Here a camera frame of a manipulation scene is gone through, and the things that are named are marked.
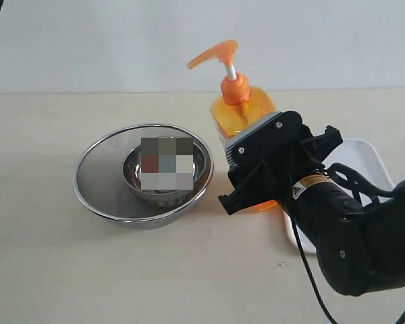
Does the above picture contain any large steel mesh strainer bowl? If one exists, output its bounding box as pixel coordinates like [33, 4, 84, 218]
[73, 123, 214, 229]

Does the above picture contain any small shiny steel bowl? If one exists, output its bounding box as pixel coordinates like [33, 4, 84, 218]
[122, 136, 210, 208]

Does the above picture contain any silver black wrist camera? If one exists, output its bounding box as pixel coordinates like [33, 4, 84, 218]
[225, 111, 303, 167]

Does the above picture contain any orange pump soap bottle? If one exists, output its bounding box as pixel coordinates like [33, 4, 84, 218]
[187, 39, 279, 214]

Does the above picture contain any white rectangular plastic tray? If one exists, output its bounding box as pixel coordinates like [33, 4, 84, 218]
[283, 139, 394, 254]

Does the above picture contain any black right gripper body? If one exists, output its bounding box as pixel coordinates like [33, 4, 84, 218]
[227, 125, 327, 219]

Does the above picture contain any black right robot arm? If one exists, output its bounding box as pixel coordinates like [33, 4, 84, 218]
[219, 125, 405, 296]

